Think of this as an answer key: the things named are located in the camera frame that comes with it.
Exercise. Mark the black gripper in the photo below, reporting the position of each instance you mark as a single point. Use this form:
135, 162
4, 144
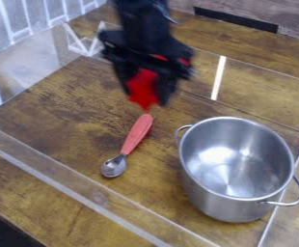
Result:
143, 37

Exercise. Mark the red rectangular block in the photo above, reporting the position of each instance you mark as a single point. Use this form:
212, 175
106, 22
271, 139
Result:
142, 83

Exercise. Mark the silver steel pot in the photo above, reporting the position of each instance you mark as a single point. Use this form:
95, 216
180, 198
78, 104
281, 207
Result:
237, 167

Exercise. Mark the black strip on table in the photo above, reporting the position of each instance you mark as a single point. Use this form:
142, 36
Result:
239, 20

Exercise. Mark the clear acrylic front barrier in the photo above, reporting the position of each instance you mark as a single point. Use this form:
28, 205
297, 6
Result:
130, 214

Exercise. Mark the clear acrylic triangle bracket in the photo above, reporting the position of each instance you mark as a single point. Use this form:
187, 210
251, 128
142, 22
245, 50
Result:
84, 46

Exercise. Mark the spoon with pink handle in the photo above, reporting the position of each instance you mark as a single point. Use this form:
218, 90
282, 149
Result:
116, 165

